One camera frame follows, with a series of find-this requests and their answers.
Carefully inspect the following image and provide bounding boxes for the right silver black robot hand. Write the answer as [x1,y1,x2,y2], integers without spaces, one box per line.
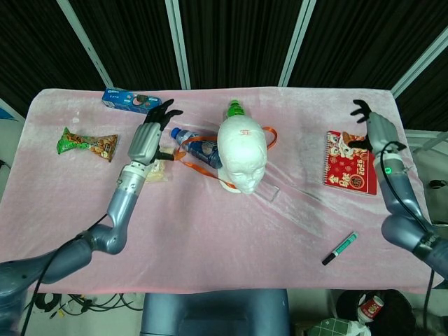
[349,99,408,158]

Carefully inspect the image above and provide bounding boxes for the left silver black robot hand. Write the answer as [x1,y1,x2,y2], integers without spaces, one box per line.
[127,99,184,166]

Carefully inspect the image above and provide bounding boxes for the orange lanyard strap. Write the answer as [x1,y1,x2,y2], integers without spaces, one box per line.
[174,125,278,190]

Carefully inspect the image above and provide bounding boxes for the clear badge holder metal frame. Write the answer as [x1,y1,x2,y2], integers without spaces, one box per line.
[254,181,281,204]

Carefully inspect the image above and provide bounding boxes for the white foam mannequin head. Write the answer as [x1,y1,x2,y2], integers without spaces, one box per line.
[216,117,269,195]

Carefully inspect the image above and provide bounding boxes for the clear bag of beige snacks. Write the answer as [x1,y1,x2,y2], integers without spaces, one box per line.
[144,146,175,183]

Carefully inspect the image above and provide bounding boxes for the blue cookie box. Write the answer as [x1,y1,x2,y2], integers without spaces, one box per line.
[101,87,162,115]

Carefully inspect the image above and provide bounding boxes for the red spiral notebook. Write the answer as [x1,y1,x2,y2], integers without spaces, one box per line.
[323,130,378,196]

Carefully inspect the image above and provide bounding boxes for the blue plastic drink bottle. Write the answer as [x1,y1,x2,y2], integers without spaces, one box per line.
[170,127,225,171]

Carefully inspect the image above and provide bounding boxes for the green orange snack bag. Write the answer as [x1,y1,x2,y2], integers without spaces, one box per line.
[56,127,119,163]

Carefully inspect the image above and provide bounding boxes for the green plastic bottle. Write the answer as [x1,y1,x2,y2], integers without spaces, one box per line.
[225,99,250,120]

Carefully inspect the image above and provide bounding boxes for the pink velvet tablecloth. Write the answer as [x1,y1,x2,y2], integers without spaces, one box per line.
[0,87,437,295]

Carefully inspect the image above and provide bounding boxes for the green black marker pen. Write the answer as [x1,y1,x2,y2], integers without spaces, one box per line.
[321,231,360,266]

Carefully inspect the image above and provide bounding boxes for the red paper cup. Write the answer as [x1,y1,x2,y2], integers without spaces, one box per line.
[358,295,385,323]

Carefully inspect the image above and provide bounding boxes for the grey-blue robot torso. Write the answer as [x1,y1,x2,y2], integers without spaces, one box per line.
[139,288,291,336]

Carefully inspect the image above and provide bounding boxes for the green checked cloth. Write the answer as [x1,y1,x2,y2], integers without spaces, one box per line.
[310,316,365,336]

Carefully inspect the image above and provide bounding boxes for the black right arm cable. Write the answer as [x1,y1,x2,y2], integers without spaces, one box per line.
[380,141,437,336]

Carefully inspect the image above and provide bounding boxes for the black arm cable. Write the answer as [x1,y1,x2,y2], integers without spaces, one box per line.
[380,141,437,336]
[20,213,109,336]

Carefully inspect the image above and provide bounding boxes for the white frame post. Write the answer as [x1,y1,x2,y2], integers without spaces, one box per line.
[57,0,115,89]
[391,24,448,99]
[164,0,192,90]
[277,0,318,88]

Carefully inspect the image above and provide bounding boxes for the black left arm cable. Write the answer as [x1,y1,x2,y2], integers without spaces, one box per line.
[20,213,109,336]

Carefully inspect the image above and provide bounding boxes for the tangled black floor cables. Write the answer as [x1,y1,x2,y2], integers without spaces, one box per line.
[33,292,145,320]

